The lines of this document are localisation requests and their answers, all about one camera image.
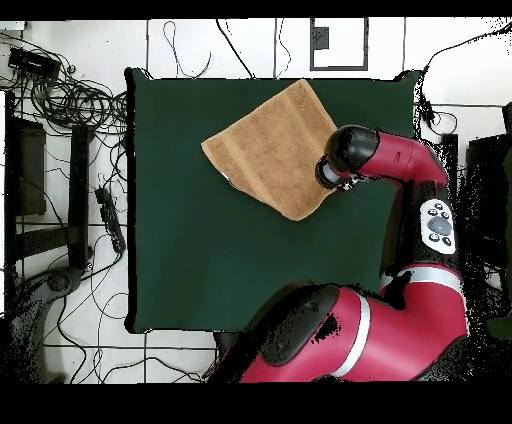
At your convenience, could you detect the black electronics box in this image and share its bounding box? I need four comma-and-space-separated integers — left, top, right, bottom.
7, 46, 62, 80

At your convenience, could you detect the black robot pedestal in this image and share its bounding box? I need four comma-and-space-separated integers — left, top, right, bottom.
213, 330, 245, 357

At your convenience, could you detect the orange terry towel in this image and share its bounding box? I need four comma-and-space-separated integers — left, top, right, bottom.
200, 78, 340, 222

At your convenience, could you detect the coiled black cable tangle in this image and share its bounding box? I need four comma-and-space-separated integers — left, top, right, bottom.
23, 67, 128, 135

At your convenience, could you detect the black power strip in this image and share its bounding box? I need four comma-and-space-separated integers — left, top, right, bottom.
94, 186, 127, 255

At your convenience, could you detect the grey rectangular floor frame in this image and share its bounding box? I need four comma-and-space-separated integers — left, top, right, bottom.
309, 17, 370, 72

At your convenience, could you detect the grey black stand base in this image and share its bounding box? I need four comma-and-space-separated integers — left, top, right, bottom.
9, 264, 85, 383

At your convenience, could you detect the thin black looped cable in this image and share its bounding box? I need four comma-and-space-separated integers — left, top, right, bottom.
162, 19, 213, 80

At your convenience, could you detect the dark green table cloth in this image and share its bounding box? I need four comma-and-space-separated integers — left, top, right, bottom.
124, 67, 421, 336

